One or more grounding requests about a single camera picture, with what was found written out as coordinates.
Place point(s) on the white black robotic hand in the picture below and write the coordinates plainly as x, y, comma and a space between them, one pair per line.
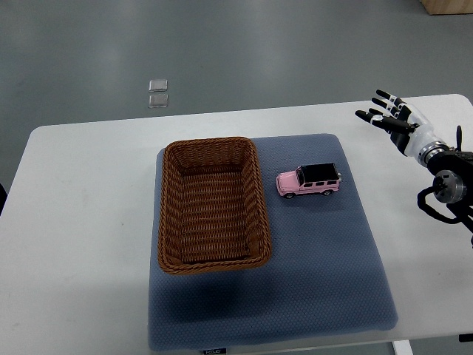
408, 128

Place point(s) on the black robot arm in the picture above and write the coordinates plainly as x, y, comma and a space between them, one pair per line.
451, 185

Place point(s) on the upper floor socket plate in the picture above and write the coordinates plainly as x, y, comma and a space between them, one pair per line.
158, 85

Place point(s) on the brown wicker basket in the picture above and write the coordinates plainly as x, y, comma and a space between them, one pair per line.
213, 215

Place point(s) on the pink toy car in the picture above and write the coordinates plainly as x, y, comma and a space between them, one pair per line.
313, 179

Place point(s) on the blue grey cushion mat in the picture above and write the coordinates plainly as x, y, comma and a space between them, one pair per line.
325, 276

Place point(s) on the white table leg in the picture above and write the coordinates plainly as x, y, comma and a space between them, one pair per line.
402, 347

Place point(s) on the wooden box corner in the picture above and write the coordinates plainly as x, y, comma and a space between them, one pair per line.
447, 7

